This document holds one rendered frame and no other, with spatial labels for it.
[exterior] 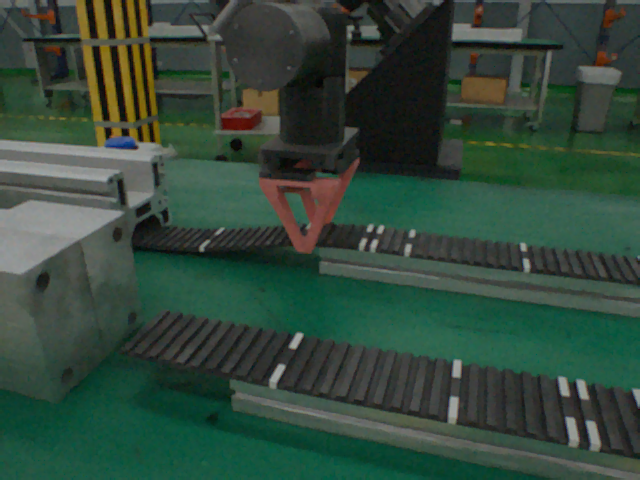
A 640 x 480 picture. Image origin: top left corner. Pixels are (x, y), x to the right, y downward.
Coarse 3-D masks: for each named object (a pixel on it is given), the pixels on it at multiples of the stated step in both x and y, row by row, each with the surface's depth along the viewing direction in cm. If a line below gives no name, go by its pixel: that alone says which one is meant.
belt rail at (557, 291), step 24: (336, 264) 47; (360, 264) 47; (384, 264) 46; (408, 264) 45; (432, 264) 44; (456, 264) 44; (432, 288) 45; (456, 288) 45; (480, 288) 44; (504, 288) 43; (528, 288) 43; (552, 288) 43; (576, 288) 41; (600, 288) 41; (624, 288) 40; (624, 312) 41
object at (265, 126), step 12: (192, 12) 314; (204, 12) 339; (204, 36) 316; (216, 36) 326; (348, 36) 311; (216, 48) 321; (348, 48) 314; (216, 60) 322; (216, 72) 325; (216, 84) 328; (216, 96) 331; (216, 108) 334; (240, 108) 365; (252, 108) 364; (216, 120) 338; (228, 120) 339; (240, 120) 338; (252, 120) 343; (264, 120) 373; (276, 120) 373; (216, 132) 340; (228, 132) 339; (240, 132) 339; (252, 132) 338; (264, 132) 338; (276, 132) 338; (240, 144) 394; (216, 156) 348
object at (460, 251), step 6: (450, 240) 47; (456, 240) 47; (462, 240) 47; (468, 240) 47; (450, 246) 46; (456, 246) 45; (462, 246) 46; (468, 246) 45; (450, 252) 45; (456, 252) 44; (462, 252) 45; (468, 252) 44; (450, 258) 44; (456, 258) 43; (462, 258) 44; (468, 258) 43; (462, 264) 43; (468, 264) 43
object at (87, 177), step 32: (0, 160) 53; (32, 160) 59; (64, 160) 57; (96, 160) 56; (128, 160) 55; (160, 160) 56; (0, 192) 52; (32, 192) 51; (64, 192) 51; (96, 192) 50; (128, 192) 56; (160, 192) 56; (128, 224) 52
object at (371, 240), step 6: (366, 228) 49; (372, 228) 49; (384, 228) 49; (366, 234) 47; (372, 234) 48; (378, 234) 47; (384, 234) 48; (360, 240) 47; (366, 240) 46; (372, 240) 47; (378, 240) 46; (360, 246) 45; (366, 246) 46; (372, 246) 45; (378, 246) 46; (378, 252) 45
